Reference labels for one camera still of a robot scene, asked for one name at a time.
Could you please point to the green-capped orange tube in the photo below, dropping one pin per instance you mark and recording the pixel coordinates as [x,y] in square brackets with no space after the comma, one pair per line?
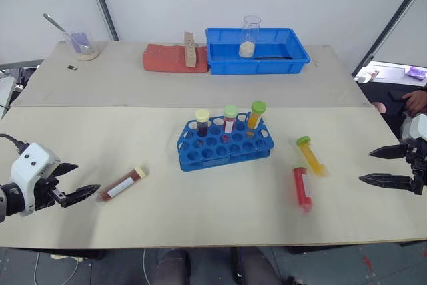
[256,113]

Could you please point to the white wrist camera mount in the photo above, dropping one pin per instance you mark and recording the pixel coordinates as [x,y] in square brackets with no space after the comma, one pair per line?
[415,128]
[28,165]

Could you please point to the small black clip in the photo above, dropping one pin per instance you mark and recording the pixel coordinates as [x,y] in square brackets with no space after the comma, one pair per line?
[73,67]

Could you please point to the bystander in black clothing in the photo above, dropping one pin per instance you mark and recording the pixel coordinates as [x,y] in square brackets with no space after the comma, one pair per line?
[383,98]

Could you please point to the wooden block with holes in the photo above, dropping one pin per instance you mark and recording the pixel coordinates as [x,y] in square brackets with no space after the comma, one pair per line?
[190,51]

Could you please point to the yellow-capped dark purple tube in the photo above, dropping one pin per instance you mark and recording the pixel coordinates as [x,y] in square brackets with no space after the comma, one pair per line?
[202,121]

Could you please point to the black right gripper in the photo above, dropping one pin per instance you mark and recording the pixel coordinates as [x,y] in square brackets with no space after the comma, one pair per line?
[418,161]

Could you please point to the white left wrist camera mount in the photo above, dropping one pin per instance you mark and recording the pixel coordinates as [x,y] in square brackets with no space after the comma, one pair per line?
[28,165]

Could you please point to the blue test tube rack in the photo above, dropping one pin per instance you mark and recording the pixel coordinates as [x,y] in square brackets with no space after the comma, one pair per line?
[217,161]

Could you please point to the small white bottle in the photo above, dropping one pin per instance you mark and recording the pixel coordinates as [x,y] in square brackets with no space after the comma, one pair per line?
[365,78]

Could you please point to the bystander bare hand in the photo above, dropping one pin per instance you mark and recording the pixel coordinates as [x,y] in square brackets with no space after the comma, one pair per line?
[417,101]

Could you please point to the green-capped yellow tube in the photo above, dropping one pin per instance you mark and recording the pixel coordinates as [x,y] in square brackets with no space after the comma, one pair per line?
[312,156]

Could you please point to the grey diagonal metal pole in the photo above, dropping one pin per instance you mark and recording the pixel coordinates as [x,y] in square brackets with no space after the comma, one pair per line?
[101,1]

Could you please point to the red folded cloth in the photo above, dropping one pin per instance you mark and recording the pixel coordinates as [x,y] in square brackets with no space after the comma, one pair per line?
[163,59]

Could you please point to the blue plastic bin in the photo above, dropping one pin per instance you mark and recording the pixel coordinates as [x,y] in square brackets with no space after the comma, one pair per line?
[267,64]

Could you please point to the tall clear beaker with grains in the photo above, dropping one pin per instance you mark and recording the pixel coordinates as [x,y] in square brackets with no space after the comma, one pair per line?
[247,49]

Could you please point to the dark diagonal metal pole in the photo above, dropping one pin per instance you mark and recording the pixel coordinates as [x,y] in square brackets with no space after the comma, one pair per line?
[393,21]

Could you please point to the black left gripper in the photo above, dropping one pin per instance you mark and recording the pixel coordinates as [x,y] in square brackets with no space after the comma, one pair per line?
[45,191]

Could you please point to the metal spoon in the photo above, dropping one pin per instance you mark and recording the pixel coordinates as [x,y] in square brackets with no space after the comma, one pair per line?
[55,24]

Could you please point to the purple crumpled item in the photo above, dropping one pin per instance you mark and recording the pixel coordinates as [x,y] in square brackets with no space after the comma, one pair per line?
[416,73]

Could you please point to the black flat strip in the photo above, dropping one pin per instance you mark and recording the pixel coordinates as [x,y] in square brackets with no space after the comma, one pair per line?
[273,58]

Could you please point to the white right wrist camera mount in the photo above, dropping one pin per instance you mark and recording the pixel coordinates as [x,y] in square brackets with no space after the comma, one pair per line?
[415,128]

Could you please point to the red-capped red tube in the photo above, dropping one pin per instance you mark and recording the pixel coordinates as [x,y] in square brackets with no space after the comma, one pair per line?
[303,188]

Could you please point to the cream-capped dark red tube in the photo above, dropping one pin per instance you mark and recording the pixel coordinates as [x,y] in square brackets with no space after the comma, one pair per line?
[123,183]

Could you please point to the light-green-capped red labelled tube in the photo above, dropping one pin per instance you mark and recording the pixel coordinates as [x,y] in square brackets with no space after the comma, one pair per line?
[229,116]

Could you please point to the clear beaker with purple label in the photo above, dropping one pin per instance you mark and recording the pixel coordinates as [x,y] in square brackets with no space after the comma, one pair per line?
[80,39]

